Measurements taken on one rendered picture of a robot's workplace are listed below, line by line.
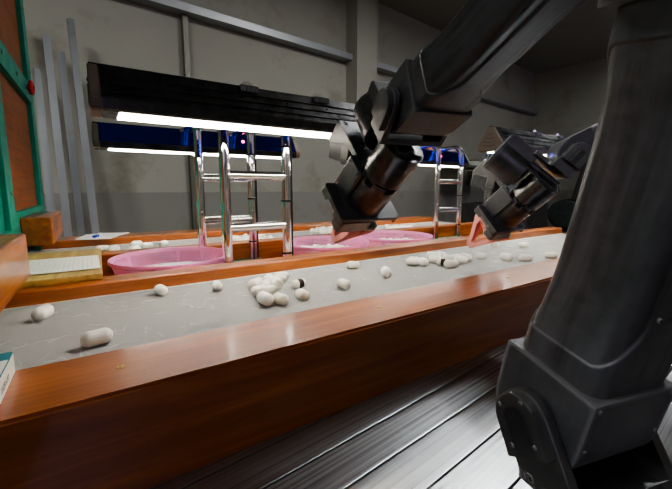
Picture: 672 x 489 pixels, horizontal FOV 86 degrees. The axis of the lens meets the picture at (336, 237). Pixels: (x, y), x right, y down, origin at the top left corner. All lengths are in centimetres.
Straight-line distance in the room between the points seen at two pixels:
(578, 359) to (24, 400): 39
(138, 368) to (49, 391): 6
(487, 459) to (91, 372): 38
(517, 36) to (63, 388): 45
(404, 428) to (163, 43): 331
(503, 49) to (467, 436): 37
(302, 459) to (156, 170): 300
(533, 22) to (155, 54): 324
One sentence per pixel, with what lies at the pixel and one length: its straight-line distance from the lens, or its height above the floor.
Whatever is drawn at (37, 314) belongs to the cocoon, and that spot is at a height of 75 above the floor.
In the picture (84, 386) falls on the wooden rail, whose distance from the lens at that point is 39.
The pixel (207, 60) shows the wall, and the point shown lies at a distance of 356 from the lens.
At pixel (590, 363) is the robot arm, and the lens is 25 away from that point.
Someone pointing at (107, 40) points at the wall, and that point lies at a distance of 339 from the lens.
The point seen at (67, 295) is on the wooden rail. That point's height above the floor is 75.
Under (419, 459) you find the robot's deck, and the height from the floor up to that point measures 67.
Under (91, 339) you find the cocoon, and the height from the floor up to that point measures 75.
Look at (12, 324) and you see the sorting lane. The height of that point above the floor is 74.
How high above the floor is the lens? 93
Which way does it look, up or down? 8 degrees down
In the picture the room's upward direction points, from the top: straight up
